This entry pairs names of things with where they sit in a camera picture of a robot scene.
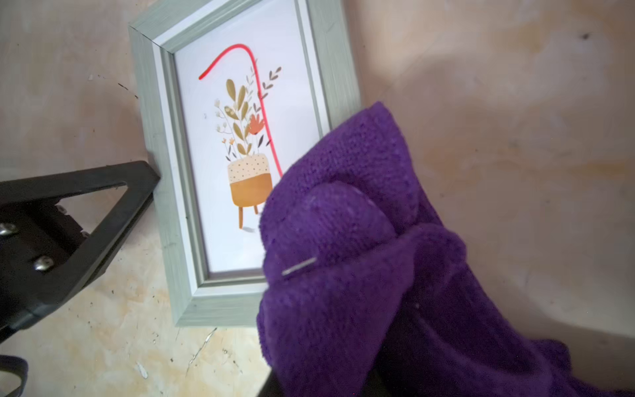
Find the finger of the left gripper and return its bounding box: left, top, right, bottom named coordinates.
left=1, top=161, right=160, bottom=341

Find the green picture frame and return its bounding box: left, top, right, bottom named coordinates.
left=130, top=1, right=361, bottom=327

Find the purple cloth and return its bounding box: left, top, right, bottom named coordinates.
left=256, top=101, right=635, bottom=397

